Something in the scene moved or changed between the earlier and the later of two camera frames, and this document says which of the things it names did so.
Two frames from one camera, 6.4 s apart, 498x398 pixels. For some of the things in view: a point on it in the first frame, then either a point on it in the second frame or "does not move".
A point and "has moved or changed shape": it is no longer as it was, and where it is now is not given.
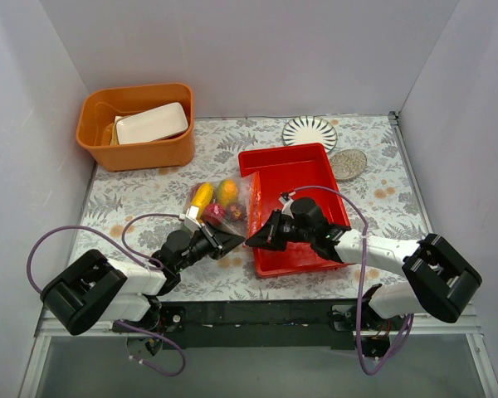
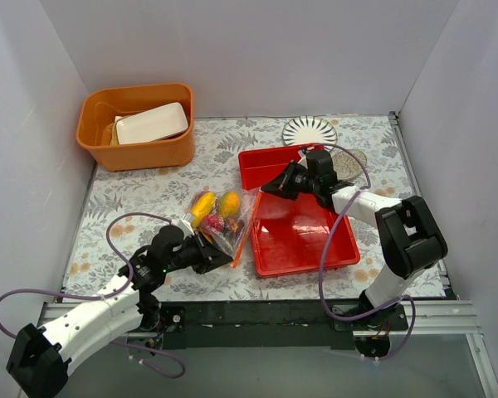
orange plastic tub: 99,105 does not move
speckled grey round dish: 348,164 does not move
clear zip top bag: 231,206 has moved or changed shape
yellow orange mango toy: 227,191 → 230,204
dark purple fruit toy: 236,211 → 234,226
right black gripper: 276,228 → 293,182
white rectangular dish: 152,125 does not move
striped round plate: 309,130 does not move
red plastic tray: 295,171 does not move
